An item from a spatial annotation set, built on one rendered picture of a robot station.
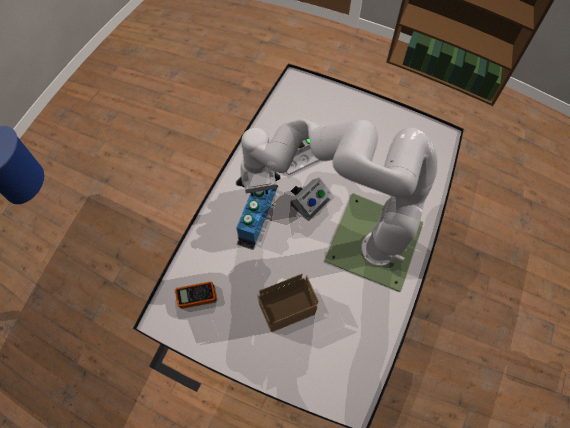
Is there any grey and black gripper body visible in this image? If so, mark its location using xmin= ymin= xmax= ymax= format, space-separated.
xmin=241 ymin=160 xmax=275 ymax=186

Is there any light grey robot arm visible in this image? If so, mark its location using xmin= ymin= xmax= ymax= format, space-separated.
xmin=241 ymin=119 xmax=437 ymax=266

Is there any brown cardboard box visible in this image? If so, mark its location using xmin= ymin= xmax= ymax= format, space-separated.
xmin=257 ymin=274 xmax=319 ymax=332

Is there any grey panel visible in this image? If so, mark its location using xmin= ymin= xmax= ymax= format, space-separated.
xmin=286 ymin=139 xmax=320 ymax=175

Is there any orange digital multimeter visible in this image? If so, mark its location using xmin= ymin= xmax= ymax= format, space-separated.
xmin=175 ymin=282 xmax=217 ymax=308

